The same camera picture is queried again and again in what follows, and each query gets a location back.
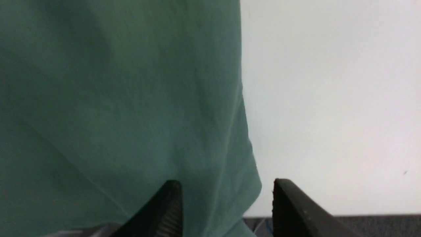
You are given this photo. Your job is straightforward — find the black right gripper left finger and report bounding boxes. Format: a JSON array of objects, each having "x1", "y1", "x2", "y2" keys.
[{"x1": 111, "y1": 180, "x2": 183, "y2": 237}]

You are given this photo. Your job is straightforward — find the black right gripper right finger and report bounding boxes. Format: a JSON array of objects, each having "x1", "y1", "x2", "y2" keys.
[{"x1": 272, "y1": 179, "x2": 360, "y2": 237}]

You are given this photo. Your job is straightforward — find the green long-sleeved shirt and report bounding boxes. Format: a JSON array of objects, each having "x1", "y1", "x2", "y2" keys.
[{"x1": 0, "y1": 0, "x2": 261, "y2": 237}]

